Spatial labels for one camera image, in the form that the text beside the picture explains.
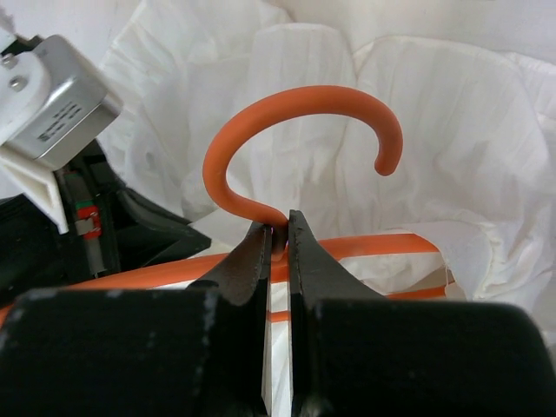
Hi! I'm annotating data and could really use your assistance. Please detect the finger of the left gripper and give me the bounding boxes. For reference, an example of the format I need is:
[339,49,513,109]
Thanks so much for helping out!
[115,189,211,271]

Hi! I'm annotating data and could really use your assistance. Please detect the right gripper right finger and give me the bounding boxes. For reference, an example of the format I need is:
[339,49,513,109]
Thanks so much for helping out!
[288,210,555,416]

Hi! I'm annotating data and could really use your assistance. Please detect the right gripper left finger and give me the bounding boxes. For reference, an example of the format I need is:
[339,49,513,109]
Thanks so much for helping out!
[1,223,271,416]

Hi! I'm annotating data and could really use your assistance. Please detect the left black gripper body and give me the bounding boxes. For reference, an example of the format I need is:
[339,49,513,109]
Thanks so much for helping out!
[0,138,127,296]

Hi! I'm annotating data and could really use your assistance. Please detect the orange plastic hanger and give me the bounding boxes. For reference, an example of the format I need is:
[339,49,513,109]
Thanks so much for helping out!
[0,85,448,340]

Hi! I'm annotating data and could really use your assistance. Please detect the white pleated skirt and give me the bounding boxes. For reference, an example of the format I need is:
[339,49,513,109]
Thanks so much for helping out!
[97,0,556,417]

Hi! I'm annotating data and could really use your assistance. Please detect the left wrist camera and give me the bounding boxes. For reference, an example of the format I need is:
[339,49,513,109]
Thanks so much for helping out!
[1,22,122,234]

